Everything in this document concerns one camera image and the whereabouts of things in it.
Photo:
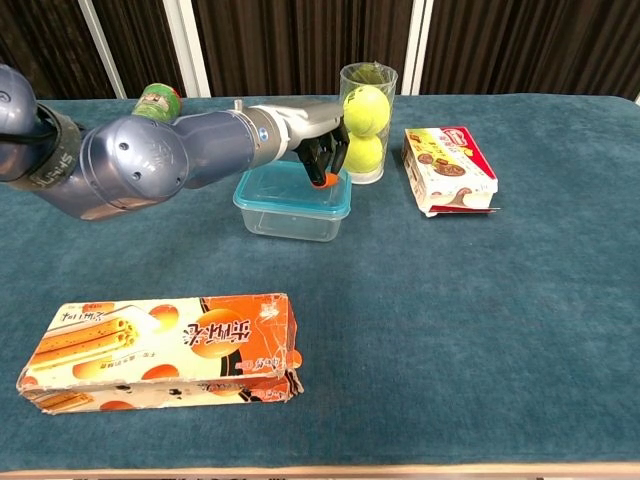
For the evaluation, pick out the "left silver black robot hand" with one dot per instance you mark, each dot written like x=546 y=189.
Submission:
x=310 y=125

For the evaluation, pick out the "blue plastic lid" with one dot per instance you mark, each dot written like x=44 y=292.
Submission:
x=280 y=195

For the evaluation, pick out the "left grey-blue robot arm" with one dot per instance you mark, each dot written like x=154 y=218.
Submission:
x=140 y=160

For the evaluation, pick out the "clear plastic container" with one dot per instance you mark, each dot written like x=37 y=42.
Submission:
x=290 y=227

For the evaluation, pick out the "red white cookie box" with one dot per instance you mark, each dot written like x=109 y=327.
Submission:
x=450 y=165

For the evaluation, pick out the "orange egg roll box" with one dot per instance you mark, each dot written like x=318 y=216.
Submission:
x=150 y=345

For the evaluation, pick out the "yellow tennis ball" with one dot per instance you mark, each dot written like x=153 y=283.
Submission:
x=367 y=110
x=365 y=154

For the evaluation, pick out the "clear tennis ball tube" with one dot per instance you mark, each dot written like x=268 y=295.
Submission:
x=367 y=177

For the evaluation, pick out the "dark pleated curtain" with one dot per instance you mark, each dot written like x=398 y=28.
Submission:
x=300 y=40

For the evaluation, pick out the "green chips can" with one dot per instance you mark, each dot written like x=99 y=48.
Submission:
x=157 y=102

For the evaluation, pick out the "teal table cloth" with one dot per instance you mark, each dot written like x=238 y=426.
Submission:
x=450 y=300

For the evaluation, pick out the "white partition post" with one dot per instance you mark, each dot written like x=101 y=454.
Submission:
x=102 y=50
x=417 y=50
x=187 y=50

